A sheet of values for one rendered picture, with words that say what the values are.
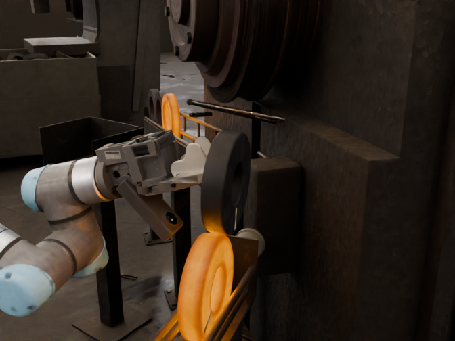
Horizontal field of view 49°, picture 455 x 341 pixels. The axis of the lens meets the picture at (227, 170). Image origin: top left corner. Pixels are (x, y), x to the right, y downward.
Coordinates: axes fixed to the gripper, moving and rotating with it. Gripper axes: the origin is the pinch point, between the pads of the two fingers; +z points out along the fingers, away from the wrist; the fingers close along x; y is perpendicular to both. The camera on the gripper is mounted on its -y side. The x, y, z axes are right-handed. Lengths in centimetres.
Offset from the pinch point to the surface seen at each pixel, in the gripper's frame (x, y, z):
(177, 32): 44, 23, -20
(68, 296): 78, -61, -108
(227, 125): 67, -5, -22
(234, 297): -5.1, -18.1, -2.1
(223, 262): -5.2, -12.2, -2.2
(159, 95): 117, 4, -65
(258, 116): 34.0, 1.5, -3.2
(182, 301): -14.9, -12.4, -5.0
